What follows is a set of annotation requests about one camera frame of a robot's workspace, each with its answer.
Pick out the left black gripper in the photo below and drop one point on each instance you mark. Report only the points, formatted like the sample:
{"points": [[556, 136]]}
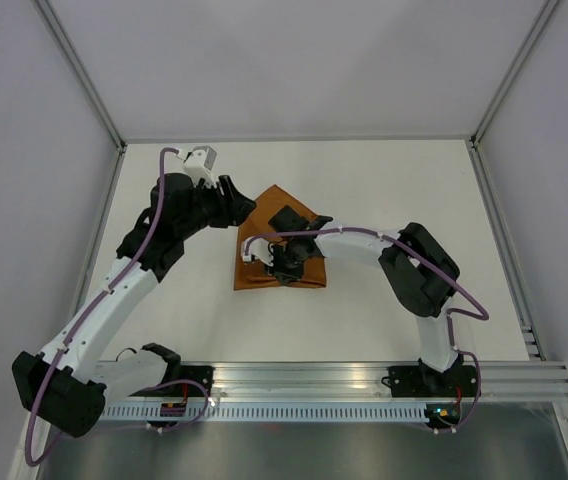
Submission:
{"points": [[234, 208]]}

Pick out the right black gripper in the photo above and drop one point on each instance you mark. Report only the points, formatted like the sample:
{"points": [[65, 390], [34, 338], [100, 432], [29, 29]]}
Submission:
{"points": [[285, 276]]}

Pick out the brown cloth napkin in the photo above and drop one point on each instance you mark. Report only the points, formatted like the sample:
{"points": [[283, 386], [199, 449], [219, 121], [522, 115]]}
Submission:
{"points": [[253, 275]]}

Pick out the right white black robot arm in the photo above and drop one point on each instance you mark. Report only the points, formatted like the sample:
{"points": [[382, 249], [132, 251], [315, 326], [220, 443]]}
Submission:
{"points": [[404, 257]]}

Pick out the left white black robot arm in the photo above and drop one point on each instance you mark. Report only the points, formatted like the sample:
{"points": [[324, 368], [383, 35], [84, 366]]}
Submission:
{"points": [[63, 384]]}

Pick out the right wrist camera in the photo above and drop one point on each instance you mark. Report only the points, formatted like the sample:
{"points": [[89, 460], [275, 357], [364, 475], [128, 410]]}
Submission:
{"points": [[256, 249]]}

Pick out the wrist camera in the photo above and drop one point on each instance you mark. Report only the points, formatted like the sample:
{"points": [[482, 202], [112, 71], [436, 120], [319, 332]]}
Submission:
{"points": [[198, 165], [256, 249]]}

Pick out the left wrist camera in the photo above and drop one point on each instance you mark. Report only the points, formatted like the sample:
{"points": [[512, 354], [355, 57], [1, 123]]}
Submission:
{"points": [[198, 165]]}

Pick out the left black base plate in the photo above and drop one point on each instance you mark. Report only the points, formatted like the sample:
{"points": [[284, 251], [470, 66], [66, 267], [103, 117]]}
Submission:
{"points": [[200, 374]]}

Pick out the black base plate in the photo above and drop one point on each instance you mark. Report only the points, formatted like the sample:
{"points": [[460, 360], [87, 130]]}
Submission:
{"points": [[200, 374], [417, 381]]}

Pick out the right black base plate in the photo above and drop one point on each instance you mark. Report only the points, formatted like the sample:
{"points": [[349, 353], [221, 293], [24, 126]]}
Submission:
{"points": [[417, 381]]}

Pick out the white slotted cable duct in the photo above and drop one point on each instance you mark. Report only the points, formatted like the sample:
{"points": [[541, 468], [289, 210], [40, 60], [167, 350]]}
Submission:
{"points": [[304, 412]]}

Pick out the left aluminium frame post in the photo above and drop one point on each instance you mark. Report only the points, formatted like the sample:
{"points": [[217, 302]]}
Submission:
{"points": [[64, 43]]}

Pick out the aluminium frame post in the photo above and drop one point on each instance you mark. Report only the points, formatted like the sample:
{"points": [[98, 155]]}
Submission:
{"points": [[64, 43], [534, 35]]}

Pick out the aluminium front rail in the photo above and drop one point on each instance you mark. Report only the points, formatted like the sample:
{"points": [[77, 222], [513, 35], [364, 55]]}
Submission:
{"points": [[237, 381]]}

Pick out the right aluminium frame post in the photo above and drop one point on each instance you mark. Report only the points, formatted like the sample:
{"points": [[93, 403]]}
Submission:
{"points": [[534, 35]]}

